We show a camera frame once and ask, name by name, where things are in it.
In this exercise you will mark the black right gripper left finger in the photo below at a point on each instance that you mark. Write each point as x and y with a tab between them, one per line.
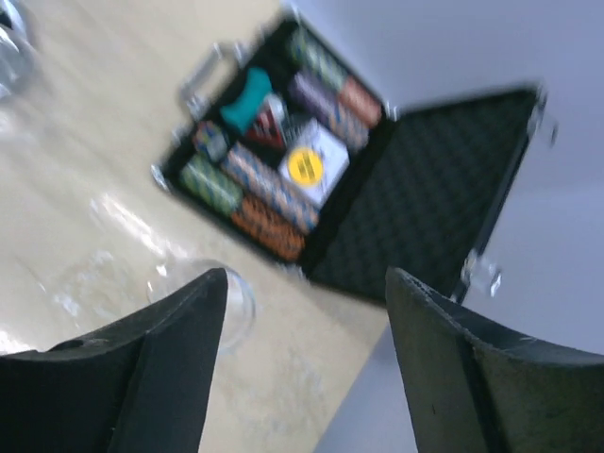
140	384

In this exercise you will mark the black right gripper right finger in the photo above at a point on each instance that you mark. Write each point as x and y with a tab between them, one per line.
473	385

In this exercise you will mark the black poker chip case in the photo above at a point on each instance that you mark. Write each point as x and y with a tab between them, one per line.
423	189

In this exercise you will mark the white card deck yellow sticker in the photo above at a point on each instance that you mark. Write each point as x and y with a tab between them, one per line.
315	162

